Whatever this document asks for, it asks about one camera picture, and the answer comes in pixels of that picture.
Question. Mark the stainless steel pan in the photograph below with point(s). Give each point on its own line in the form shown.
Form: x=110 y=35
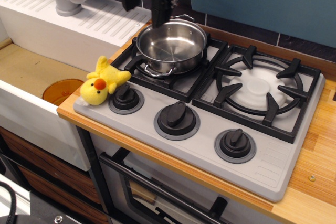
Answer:
x=176 y=47

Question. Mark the white toy sink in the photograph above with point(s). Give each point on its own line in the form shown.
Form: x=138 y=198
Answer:
x=40 y=47

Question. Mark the grey toy stove top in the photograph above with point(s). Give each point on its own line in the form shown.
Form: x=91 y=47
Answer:
x=267 y=174

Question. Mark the black burner grate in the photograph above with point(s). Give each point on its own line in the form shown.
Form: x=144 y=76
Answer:
x=282 y=122
x=181 y=86

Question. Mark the orange plastic plate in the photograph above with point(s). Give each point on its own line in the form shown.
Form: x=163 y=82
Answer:
x=59 y=91

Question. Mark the yellow stuffed duck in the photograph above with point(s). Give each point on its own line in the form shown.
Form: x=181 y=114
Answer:
x=102 y=82

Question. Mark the black right burner grate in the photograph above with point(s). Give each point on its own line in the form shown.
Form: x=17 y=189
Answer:
x=282 y=122

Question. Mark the black stove knob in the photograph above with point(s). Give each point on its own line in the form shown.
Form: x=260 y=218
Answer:
x=177 y=122
x=126 y=100
x=235 y=146

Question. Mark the black middle stove knob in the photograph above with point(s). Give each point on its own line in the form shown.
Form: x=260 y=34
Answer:
x=177 y=122

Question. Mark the black right stove knob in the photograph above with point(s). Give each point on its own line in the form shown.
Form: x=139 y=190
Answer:
x=235 y=146

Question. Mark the wooden drawer front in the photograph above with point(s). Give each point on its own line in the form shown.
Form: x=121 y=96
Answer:
x=47 y=175

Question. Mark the black left stove knob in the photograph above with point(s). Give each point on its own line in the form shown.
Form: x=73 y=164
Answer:
x=126 y=100

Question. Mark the black left burner grate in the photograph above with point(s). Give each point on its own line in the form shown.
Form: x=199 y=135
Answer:
x=181 y=86

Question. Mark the oven door with handle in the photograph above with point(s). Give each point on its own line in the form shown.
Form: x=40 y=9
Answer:
x=116 y=162

